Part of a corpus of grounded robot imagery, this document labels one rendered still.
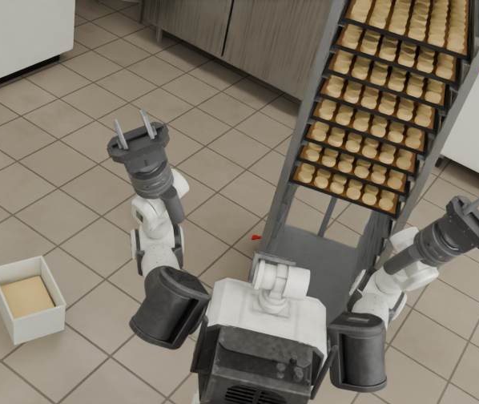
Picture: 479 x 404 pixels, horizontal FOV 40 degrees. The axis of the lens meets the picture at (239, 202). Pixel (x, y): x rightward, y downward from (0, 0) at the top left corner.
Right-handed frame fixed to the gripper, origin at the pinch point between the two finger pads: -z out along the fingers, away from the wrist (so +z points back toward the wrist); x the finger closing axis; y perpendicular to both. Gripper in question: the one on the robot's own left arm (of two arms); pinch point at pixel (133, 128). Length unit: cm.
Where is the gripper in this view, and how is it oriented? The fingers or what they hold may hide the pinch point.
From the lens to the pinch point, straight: 129.7
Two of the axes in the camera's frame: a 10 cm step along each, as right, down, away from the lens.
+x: 9.2, -3.7, 1.3
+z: 1.1, 5.6, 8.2
